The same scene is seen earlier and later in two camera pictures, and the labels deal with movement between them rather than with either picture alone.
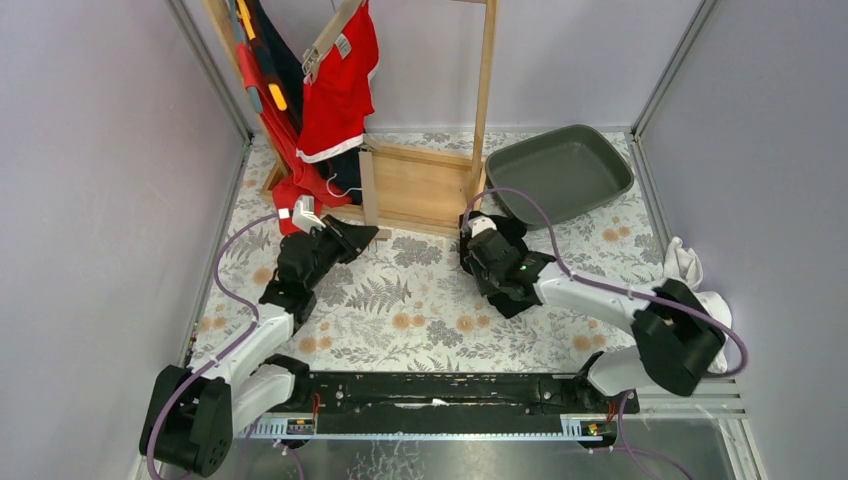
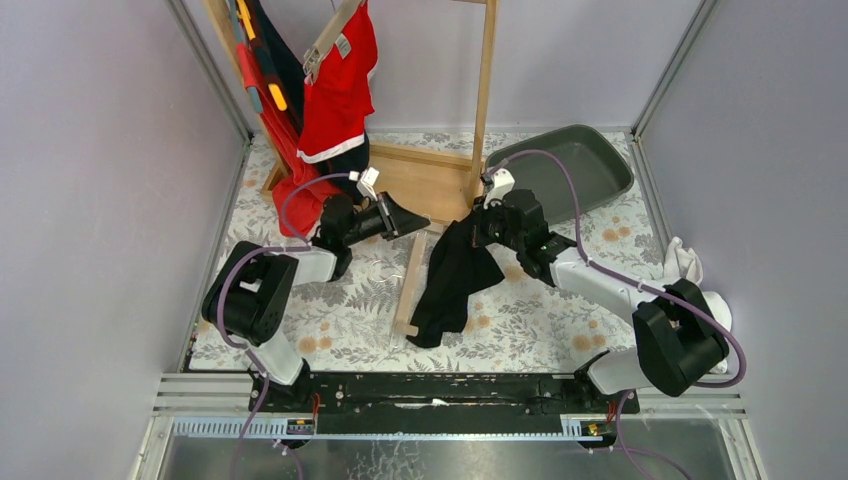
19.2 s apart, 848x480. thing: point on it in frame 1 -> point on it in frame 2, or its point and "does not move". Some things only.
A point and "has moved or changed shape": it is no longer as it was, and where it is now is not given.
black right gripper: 489,244 -> 483,226
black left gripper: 329,237 -> 386,219
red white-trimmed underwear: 337,103 does not move
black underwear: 513,303 -> 459,272
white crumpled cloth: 684,264 does not move
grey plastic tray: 565,170 does not move
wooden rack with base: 402,187 does not move
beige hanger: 370,210 has moved or changed shape
